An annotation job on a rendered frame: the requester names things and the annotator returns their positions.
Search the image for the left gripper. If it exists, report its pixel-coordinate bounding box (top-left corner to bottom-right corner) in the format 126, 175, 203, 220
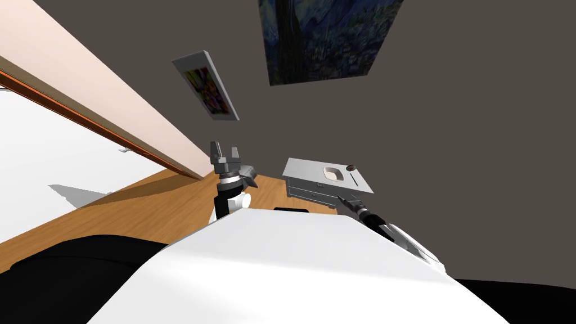
209, 141, 243, 177

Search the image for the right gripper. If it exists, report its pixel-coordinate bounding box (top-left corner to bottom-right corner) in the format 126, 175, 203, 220
337, 194, 359, 213

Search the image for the grey drawer cabinet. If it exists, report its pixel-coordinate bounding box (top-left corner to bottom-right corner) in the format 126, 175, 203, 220
282, 157, 375, 210

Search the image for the small framed colourful picture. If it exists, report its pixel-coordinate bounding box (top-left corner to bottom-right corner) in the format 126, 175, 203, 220
170, 49, 241, 122

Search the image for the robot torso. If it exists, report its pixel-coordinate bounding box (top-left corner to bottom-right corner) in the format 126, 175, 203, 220
87, 206, 511, 324

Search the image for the blue painting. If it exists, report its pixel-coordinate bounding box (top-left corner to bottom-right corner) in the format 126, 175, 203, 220
257, 0, 405, 87

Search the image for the white door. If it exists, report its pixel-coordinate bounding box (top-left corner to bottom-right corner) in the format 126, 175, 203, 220
0, 87, 168, 245

